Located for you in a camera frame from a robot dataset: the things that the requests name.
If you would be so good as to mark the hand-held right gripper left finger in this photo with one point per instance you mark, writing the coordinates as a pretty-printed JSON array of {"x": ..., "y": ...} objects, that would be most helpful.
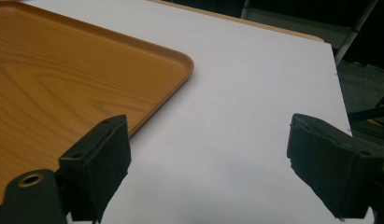
[{"x": 96, "y": 168}]

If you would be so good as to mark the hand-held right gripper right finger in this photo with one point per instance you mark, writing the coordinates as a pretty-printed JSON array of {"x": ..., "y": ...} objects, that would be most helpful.
[{"x": 329, "y": 168}]

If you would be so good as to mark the black stand leg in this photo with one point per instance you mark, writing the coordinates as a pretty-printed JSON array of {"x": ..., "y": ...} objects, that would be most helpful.
[{"x": 368, "y": 112}]

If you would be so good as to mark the wood-grain plastic tray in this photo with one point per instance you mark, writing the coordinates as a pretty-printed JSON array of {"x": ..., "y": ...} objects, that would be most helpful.
[{"x": 71, "y": 81}]

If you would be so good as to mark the metal stand frame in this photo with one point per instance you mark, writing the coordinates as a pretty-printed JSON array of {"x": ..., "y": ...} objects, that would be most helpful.
[{"x": 342, "y": 28}]

